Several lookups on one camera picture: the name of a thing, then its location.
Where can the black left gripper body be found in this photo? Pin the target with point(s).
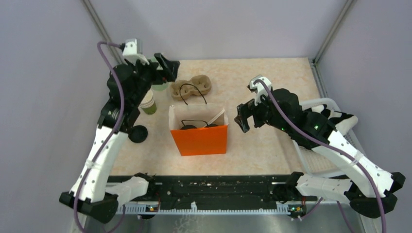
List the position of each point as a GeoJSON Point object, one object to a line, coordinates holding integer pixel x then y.
{"type": "Point", "coordinates": [147, 74]}

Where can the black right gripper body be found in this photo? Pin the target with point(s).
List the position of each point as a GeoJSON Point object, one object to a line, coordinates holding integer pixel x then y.
{"type": "Point", "coordinates": [263, 114]}

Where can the white straw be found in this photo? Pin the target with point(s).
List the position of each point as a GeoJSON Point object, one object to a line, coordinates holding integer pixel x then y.
{"type": "Point", "coordinates": [216, 116]}

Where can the stack of green paper cups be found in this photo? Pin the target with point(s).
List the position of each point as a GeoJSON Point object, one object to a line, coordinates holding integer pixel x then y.
{"type": "Point", "coordinates": [148, 104]}

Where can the black plastic cup lid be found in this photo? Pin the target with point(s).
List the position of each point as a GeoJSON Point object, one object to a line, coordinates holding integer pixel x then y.
{"type": "Point", "coordinates": [187, 127]}
{"type": "Point", "coordinates": [211, 125]}

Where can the orange paper bag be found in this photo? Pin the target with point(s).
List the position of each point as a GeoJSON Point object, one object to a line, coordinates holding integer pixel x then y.
{"type": "Point", "coordinates": [200, 141]}

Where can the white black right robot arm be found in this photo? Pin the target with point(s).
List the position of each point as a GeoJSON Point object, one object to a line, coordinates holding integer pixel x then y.
{"type": "Point", "coordinates": [365, 187]}

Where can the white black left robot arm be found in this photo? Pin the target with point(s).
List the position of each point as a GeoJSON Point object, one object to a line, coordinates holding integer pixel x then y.
{"type": "Point", "coordinates": [128, 84]}

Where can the green straw holder cup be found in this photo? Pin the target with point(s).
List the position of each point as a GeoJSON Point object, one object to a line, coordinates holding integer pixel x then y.
{"type": "Point", "coordinates": [158, 87]}

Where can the brown cardboard cup carrier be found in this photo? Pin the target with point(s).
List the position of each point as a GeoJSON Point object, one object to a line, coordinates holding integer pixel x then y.
{"type": "Point", "coordinates": [196, 86]}

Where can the stack of black lids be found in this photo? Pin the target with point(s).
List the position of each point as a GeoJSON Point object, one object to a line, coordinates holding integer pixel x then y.
{"type": "Point", "coordinates": [138, 134]}

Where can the white plastic basket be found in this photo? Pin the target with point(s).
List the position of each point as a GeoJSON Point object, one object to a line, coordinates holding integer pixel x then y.
{"type": "Point", "coordinates": [312, 163]}

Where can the black white cloth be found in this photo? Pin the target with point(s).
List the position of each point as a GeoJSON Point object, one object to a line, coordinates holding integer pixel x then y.
{"type": "Point", "coordinates": [344, 122]}

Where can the right aluminium frame rail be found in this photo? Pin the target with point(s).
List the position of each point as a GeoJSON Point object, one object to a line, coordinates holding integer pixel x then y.
{"type": "Point", "coordinates": [348, 5]}

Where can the aluminium frame rail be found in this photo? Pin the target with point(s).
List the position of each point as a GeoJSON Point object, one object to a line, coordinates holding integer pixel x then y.
{"type": "Point", "coordinates": [348, 5]}
{"type": "Point", "coordinates": [87, 4]}

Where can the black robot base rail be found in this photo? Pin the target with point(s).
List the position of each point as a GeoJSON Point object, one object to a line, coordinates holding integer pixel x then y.
{"type": "Point", "coordinates": [222, 192]}

